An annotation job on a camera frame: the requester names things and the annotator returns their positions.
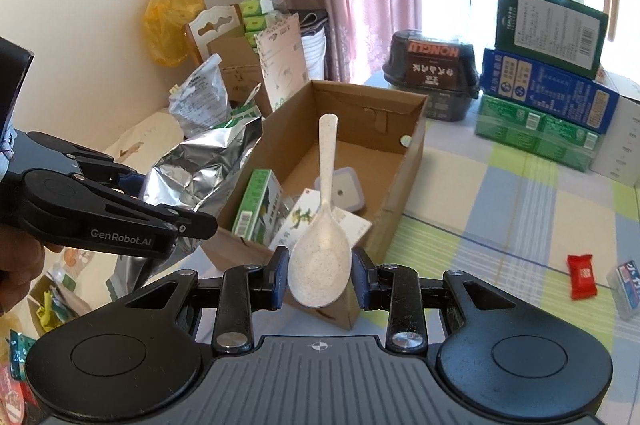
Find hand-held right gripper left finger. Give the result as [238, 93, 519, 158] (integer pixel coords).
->
[122, 246, 291, 353]

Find white hang-tab card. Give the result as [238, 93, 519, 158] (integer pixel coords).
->
[185, 4, 247, 62]

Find white speckled spoon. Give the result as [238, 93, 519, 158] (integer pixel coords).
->
[287, 114, 353, 308]

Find light green small boxes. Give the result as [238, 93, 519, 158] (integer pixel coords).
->
[237, 0, 287, 46]

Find dark green box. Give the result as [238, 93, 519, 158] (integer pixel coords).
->
[494, 0, 609, 80]

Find yellow green packet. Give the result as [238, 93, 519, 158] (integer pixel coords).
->
[30, 284, 72, 332]

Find white carton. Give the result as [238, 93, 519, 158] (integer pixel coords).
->
[590, 70, 640, 192]

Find green wrapped box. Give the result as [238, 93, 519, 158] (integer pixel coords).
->
[537, 112, 604, 173]
[475, 95, 547, 152]

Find silver green foil pouch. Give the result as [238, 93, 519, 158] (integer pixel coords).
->
[107, 102, 264, 306]

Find white box with yellow flower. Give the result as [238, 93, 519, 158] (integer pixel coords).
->
[272, 187, 331, 252]

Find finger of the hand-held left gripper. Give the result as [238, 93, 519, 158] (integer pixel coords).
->
[26, 131, 151, 202]
[147, 203, 219, 241]

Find black instant noodle bowl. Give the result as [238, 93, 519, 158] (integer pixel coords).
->
[382, 30, 482, 123]

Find white printed paper package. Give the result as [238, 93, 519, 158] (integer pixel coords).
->
[254, 16, 309, 114]

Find white medicine box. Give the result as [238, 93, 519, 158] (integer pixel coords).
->
[330, 205, 374, 251]

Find brown cardboard box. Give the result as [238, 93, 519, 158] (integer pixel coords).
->
[200, 80, 427, 331]

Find person's left hand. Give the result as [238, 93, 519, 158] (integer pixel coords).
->
[0, 225, 63, 313]

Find blue label toothpaste box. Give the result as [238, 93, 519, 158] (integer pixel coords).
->
[606, 259, 640, 321]

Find grey striped bag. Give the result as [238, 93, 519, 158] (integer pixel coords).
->
[287, 10, 331, 82]

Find silver snack bag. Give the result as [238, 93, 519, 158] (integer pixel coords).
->
[167, 55, 234, 139]

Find white square lidded container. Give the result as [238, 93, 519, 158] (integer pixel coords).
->
[315, 169, 367, 213]

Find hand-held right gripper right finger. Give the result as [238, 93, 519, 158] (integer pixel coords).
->
[351, 246, 518, 353]

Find checkered desktop tablecloth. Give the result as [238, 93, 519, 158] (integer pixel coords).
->
[252, 72, 640, 411]

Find red candy packet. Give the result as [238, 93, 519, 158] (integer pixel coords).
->
[566, 254, 599, 301]

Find yellow plastic bag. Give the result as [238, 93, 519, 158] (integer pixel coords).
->
[144, 0, 207, 66]

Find small green medicine box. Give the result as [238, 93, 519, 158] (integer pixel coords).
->
[232, 170, 284, 242]

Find open brown carton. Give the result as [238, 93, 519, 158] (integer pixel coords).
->
[206, 36, 274, 116]

